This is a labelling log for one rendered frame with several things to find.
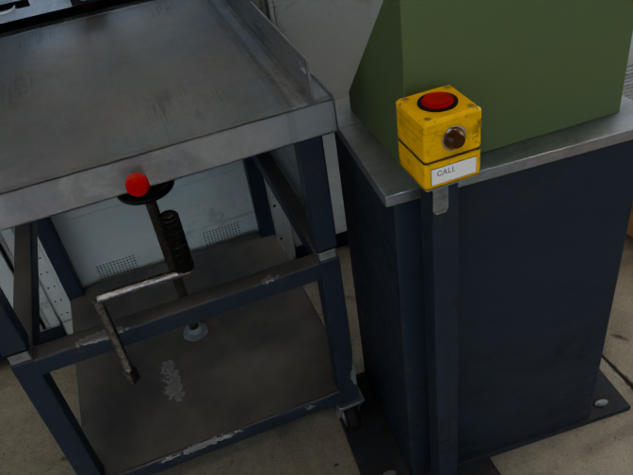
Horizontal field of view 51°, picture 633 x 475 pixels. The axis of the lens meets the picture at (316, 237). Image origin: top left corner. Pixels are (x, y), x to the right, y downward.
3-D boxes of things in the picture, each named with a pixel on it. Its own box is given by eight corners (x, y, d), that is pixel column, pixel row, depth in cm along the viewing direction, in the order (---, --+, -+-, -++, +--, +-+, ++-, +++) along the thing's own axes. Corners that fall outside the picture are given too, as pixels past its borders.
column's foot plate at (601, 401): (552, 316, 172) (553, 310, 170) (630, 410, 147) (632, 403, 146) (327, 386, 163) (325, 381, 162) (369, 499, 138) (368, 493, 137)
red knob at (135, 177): (153, 195, 92) (146, 175, 90) (130, 202, 91) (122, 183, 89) (148, 180, 95) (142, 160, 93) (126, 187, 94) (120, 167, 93)
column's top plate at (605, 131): (545, 56, 126) (546, 46, 125) (661, 132, 101) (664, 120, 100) (322, 112, 120) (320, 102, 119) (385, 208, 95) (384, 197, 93)
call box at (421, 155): (481, 176, 85) (483, 105, 79) (426, 194, 84) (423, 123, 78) (450, 149, 92) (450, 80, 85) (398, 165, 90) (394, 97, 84)
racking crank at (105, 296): (127, 388, 111) (63, 252, 93) (125, 375, 114) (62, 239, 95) (223, 355, 114) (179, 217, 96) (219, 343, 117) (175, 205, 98)
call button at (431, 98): (460, 111, 81) (460, 100, 80) (430, 121, 80) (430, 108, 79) (444, 99, 84) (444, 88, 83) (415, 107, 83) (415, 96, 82)
